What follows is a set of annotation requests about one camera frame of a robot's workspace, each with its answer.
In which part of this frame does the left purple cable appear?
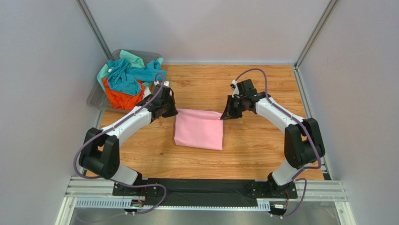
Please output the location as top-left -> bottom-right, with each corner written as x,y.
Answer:
73,73 -> 167,215

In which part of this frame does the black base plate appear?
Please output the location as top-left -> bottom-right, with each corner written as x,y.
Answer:
112,178 -> 298,207

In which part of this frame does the pink t shirt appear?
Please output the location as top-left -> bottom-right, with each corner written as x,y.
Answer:
174,109 -> 223,150

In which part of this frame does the teal blue t shirt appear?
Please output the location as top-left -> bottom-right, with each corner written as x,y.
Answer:
107,58 -> 166,96

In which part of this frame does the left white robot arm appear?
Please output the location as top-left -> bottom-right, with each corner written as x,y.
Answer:
74,81 -> 178,186

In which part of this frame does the aluminium frame rail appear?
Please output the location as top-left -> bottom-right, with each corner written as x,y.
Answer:
62,176 -> 356,225

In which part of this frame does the orange t shirt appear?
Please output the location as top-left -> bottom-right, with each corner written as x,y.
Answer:
102,78 -> 145,111

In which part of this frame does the mint green t shirt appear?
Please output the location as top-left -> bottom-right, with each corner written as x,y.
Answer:
97,49 -> 146,90

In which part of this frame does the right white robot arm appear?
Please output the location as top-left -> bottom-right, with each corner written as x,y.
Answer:
221,79 -> 325,186

